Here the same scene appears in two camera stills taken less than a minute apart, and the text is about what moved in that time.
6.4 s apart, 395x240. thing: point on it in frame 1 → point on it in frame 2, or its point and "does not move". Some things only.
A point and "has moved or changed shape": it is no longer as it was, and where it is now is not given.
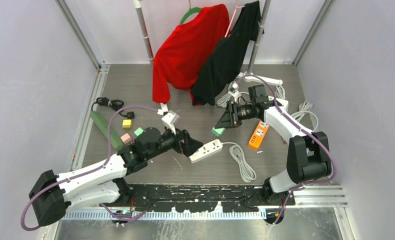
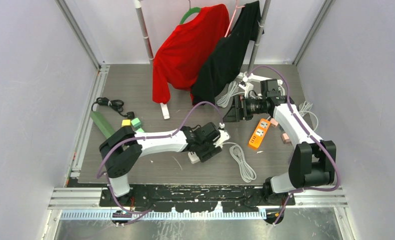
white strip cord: x=248 y=172 does not move
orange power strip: x=259 y=134 does not move
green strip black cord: x=115 y=104 does not move
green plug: x=218 y=131 has moved or changed shape
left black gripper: x=189 y=146 → x=203 y=155
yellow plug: x=127 y=123 does not move
